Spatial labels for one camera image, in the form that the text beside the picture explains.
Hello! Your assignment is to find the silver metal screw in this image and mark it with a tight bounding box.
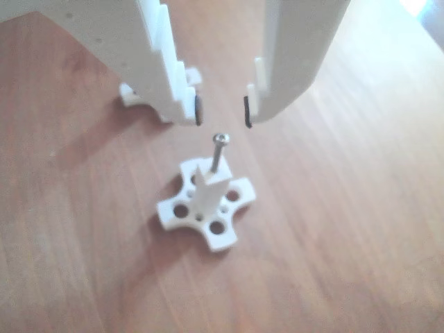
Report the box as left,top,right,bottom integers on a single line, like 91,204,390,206
210,133,232,173

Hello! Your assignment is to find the white cross-base post stand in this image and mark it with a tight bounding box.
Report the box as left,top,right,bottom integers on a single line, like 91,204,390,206
155,155,258,253
119,68,203,107

